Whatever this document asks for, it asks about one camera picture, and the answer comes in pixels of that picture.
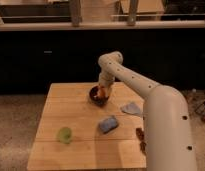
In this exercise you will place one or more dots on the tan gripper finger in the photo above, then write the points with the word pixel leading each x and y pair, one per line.
pixel 108 91

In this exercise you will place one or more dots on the red orange apple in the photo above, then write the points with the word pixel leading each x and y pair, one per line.
pixel 101 92

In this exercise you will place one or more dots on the dark round bowl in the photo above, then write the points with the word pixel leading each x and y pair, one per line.
pixel 97 97

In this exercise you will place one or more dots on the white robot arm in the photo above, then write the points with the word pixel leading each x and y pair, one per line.
pixel 167 128

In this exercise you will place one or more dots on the grey blue cloth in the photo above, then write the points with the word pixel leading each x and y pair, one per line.
pixel 131 108

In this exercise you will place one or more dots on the blue sponge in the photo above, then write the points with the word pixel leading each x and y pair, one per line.
pixel 108 124

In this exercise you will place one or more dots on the dark grape bunch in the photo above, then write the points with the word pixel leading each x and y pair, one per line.
pixel 140 136

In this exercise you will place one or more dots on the wooden table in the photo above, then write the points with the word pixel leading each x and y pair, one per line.
pixel 68 105

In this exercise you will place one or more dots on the green plastic cup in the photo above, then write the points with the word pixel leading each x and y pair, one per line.
pixel 64 135

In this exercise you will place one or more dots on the dark counter cabinet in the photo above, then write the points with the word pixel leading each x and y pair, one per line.
pixel 30 61

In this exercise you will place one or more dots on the wooden shelf rail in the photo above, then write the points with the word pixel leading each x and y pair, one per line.
pixel 21 15

